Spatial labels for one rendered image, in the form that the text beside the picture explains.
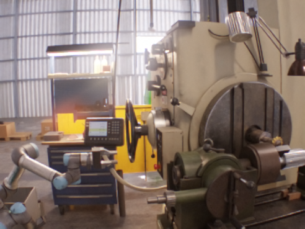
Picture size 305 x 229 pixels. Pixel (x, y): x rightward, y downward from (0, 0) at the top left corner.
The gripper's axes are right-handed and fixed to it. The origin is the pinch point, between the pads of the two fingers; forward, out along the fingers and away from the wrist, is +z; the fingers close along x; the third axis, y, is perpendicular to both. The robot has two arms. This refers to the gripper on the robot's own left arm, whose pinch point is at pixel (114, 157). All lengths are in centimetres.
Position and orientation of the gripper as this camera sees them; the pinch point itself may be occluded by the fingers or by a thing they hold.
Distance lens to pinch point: 164.0
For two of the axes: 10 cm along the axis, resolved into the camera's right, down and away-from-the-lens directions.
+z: 9.8, -0.4, 2.0
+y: -2.0, -3.6, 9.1
